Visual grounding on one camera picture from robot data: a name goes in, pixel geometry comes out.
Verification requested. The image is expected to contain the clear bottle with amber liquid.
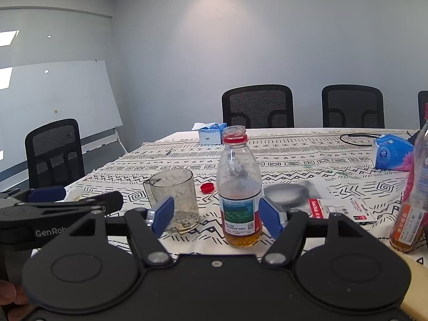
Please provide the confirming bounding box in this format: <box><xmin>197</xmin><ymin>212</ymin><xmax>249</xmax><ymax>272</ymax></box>
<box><xmin>216</xmin><ymin>125</ymin><xmax>263</xmax><ymax>248</ymax></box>

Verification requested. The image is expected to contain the red bottle cap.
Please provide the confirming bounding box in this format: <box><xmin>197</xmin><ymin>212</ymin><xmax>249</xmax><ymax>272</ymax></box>
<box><xmin>200</xmin><ymin>183</ymin><xmax>215</xmax><ymax>194</ymax></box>

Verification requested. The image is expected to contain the pink-labelled drink bottle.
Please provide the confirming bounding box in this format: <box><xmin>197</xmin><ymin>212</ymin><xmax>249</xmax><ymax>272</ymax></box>
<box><xmin>389</xmin><ymin>105</ymin><xmax>427</xmax><ymax>253</ymax></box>

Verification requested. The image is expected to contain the person's hand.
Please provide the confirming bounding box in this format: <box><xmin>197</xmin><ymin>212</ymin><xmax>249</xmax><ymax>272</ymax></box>
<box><xmin>0</xmin><ymin>280</ymin><xmax>33</xmax><ymax>321</ymax></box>

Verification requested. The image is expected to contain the black mesh chair left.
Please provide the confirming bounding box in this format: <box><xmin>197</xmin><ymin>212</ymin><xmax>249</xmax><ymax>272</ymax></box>
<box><xmin>25</xmin><ymin>118</ymin><xmax>85</xmax><ymax>188</ymax></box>

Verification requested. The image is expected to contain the black mesh chair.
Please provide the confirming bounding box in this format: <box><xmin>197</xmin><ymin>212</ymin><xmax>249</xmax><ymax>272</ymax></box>
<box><xmin>221</xmin><ymin>84</ymin><xmax>295</xmax><ymax>129</ymax></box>
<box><xmin>321</xmin><ymin>84</ymin><xmax>385</xmax><ymax>128</ymax></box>
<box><xmin>25</xmin><ymin>118</ymin><xmax>85</xmax><ymax>188</ymax></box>

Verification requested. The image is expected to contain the red white packaging card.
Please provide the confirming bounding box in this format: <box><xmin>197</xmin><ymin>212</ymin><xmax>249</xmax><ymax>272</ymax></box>
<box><xmin>308</xmin><ymin>198</ymin><xmax>376</xmax><ymax>223</ymax></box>

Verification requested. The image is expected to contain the clear glass measuring cup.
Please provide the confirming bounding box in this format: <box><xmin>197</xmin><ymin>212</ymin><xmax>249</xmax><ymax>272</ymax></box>
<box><xmin>143</xmin><ymin>168</ymin><xmax>200</xmax><ymax>235</ymax></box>

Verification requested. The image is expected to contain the white whiteboard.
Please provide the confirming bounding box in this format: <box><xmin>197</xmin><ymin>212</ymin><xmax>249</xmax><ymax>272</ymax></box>
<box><xmin>1</xmin><ymin>60</ymin><xmax>123</xmax><ymax>171</ymax></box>

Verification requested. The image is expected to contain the blue tissue box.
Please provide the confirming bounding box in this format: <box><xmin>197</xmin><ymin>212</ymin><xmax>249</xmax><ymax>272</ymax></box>
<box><xmin>192</xmin><ymin>123</ymin><xmax>227</xmax><ymax>146</ymax></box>

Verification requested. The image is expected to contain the black mesh chair centre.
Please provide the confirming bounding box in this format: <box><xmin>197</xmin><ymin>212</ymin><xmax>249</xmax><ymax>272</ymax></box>
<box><xmin>221</xmin><ymin>84</ymin><xmax>295</xmax><ymax>129</ymax></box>

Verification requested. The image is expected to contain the blue tissue pack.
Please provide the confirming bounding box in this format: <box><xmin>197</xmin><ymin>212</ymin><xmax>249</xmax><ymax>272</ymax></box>
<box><xmin>371</xmin><ymin>134</ymin><xmax>414</xmax><ymax>172</ymax></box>

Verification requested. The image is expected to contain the black mesh chair right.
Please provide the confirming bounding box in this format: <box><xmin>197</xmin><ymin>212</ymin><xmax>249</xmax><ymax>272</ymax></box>
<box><xmin>321</xmin><ymin>84</ymin><xmax>385</xmax><ymax>128</ymax></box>

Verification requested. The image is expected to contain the black chair far right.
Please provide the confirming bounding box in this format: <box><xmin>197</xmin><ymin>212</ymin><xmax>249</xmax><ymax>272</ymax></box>
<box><xmin>418</xmin><ymin>90</ymin><xmax>428</xmax><ymax>128</ymax></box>

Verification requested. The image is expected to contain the black cable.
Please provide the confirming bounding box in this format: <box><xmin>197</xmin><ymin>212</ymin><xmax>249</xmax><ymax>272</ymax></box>
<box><xmin>339</xmin><ymin>130</ymin><xmax>421</xmax><ymax>148</ymax></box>

